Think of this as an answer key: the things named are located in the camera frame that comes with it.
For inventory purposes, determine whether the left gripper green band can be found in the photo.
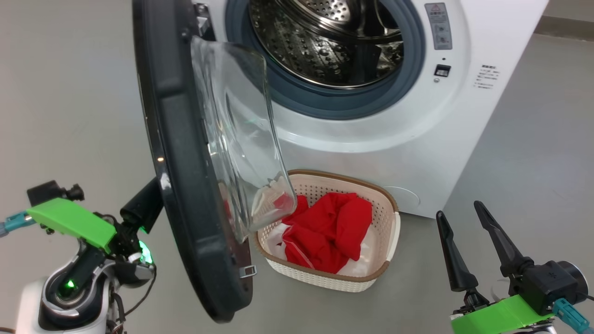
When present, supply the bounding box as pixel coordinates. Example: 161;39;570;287
26;178;164;283

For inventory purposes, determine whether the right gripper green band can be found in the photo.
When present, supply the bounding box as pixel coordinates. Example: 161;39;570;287
435;200;555;334

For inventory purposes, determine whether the dark washing machine door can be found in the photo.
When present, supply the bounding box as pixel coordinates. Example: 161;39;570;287
132;0;297;324

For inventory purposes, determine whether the white cloth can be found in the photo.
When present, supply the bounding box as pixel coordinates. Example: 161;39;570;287
269;227;377;277

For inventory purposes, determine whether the red garment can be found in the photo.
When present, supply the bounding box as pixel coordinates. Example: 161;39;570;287
273;193;373;274

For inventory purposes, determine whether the white washing machine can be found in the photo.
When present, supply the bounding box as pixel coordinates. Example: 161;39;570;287
190;0;549;218

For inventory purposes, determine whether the white perforated laundry basket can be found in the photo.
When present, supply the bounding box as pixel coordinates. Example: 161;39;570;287
254;169;400;293

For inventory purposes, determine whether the grey rubber door gasket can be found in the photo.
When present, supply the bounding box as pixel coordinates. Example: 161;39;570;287
225;0;426;120

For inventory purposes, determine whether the steel washing drum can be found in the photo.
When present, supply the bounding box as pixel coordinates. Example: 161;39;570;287
249;0;404;89

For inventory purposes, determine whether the round white filter cover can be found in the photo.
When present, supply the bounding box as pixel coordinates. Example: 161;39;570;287
383;186;421;210

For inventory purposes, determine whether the grey warning sticker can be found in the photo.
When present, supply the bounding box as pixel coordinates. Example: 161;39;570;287
425;3;453;51

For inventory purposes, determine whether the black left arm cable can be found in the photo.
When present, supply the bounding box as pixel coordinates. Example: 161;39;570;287
109;267;158;334

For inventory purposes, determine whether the right camera teal plug cable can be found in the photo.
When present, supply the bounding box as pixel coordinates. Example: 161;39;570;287
552;298;594;334

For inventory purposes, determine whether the camera teal plug cable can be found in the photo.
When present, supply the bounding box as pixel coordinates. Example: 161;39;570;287
0;211;35;238
552;298;594;334

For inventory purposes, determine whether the left camera teal plug cable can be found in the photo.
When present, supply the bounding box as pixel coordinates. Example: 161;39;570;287
0;211;35;238

